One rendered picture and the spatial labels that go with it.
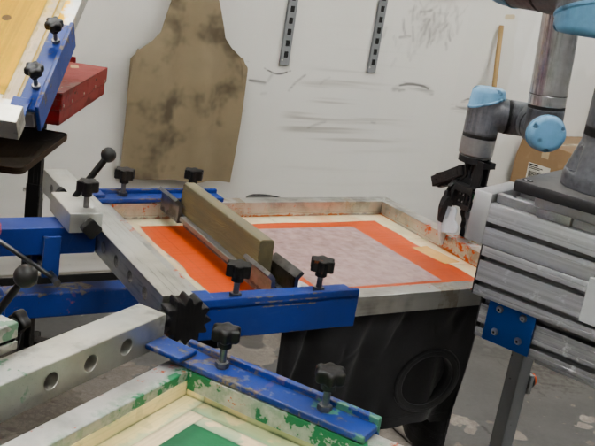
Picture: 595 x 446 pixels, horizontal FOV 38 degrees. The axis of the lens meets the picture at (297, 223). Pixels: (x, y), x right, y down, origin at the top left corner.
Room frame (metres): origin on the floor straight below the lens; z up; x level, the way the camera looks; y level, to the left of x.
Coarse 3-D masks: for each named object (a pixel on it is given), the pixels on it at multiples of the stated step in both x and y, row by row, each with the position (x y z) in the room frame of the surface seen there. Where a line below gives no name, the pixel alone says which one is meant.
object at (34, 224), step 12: (12, 228) 1.37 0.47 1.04; (24, 228) 1.38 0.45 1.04; (36, 228) 1.40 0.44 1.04; (48, 228) 1.41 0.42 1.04; (60, 228) 1.42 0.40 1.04; (12, 240) 1.37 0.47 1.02; (24, 240) 1.38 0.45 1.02; (36, 240) 1.40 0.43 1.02; (72, 240) 1.43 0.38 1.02; (84, 240) 1.44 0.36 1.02; (0, 252) 1.36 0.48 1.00; (24, 252) 1.39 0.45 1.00; (36, 252) 1.40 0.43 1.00; (60, 252) 1.42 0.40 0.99; (72, 252) 1.43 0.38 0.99; (84, 252) 1.44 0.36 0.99
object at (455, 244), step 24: (120, 216) 1.68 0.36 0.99; (144, 216) 1.80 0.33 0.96; (168, 216) 1.83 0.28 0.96; (264, 216) 1.96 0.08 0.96; (384, 216) 2.12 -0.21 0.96; (408, 216) 2.04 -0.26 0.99; (144, 240) 1.56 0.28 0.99; (432, 240) 1.96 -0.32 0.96; (456, 240) 1.89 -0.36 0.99; (168, 264) 1.46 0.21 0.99; (192, 288) 1.36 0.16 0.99; (360, 288) 1.48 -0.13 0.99; (384, 288) 1.50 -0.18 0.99; (408, 288) 1.52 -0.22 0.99; (432, 288) 1.54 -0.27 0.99; (456, 288) 1.57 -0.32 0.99; (360, 312) 1.45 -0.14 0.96; (384, 312) 1.48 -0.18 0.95
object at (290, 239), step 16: (256, 224) 1.89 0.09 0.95; (272, 224) 1.91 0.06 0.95; (288, 224) 1.93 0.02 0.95; (304, 224) 1.95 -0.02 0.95; (320, 224) 1.97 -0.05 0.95; (336, 224) 1.99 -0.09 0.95; (352, 224) 2.01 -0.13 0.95; (368, 224) 2.03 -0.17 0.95; (160, 240) 1.68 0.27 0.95; (176, 240) 1.69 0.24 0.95; (192, 240) 1.71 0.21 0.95; (288, 240) 1.81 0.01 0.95; (304, 240) 1.82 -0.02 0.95; (320, 240) 1.84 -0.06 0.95; (336, 240) 1.86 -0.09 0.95; (352, 240) 1.88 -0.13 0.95; (368, 240) 1.90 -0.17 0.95; (384, 240) 1.92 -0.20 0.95; (400, 240) 1.94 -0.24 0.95; (176, 256) 1.60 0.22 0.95; (192, 256) 1.61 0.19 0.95; (208, 256) 1.63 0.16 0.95; (288, 256) 1.70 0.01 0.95
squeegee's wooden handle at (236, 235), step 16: (192, 192) 1.72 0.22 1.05; (192, 208) 1.71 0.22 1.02; (208, 208) 1.65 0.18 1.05; (224, 208) 1.62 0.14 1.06; (208, 224) 1.64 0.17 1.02; (224, 224) 1.58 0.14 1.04; (240, 224) 1.54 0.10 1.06; (224, 240) 1.58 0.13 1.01; (240, 240) 1.52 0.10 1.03; (256, 240) 1.47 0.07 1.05; (272, 240) 1.47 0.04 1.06; (240, 256) 1.51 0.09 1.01; (256, 256) 1.47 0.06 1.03; (272, 256) 1.47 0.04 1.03
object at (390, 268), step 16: (304, 256) 1.72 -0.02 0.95; (336, 256) 1.75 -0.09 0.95; (352, 256) 1.77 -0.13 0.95; (368, 256) 1.78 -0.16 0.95; (384, 256) 1.80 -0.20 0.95; (400, 256) 1.82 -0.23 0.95; (416, 256) 1.84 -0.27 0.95; (192, 272) 1.53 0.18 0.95; (208, 272) 1.54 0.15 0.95; (224, 272) 1.55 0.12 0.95; (304, 272) 1.62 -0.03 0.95; (336, 272) 1.65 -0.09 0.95; (352, 272) 1.67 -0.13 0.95; (368, 272) 1.68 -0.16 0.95; (384, 272) 1.70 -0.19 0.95; (400, 272) 1.71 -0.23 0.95; (416, 272) 1.73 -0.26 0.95; (432, 272) 1.75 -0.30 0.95; (448, 272) 1.76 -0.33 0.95; (464, 272) 1.78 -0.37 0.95; (208, 288) 1.46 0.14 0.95; (224, 288) 1.47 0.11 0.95; (240, 288) 1.48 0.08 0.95
